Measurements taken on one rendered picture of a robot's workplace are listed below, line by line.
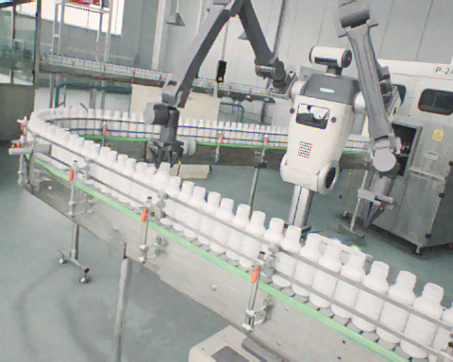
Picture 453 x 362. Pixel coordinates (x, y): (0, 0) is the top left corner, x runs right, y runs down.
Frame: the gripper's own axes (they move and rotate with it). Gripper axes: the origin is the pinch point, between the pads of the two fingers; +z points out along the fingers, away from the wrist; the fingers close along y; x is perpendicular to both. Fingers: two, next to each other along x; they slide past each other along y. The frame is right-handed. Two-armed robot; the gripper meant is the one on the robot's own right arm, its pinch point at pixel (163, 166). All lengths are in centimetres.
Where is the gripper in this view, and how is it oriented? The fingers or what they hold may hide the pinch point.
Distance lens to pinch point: 140.2
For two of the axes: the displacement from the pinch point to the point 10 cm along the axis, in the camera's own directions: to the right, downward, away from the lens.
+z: -1.7, 9.5, 2.5
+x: 7.5, 2.9, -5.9
